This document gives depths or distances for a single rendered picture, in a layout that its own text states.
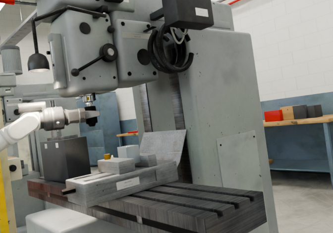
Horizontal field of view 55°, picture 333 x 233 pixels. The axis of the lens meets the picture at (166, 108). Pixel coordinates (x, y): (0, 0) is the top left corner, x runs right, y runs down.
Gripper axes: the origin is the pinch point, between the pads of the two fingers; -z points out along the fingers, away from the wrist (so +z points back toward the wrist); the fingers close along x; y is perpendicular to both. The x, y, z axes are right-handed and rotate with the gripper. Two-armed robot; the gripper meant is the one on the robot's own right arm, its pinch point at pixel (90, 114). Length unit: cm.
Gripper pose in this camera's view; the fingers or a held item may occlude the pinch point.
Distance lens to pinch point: 132.5
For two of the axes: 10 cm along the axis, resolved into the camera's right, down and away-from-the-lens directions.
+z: -8.9, 1.0, -4.3
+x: -4.3, 0.7, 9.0
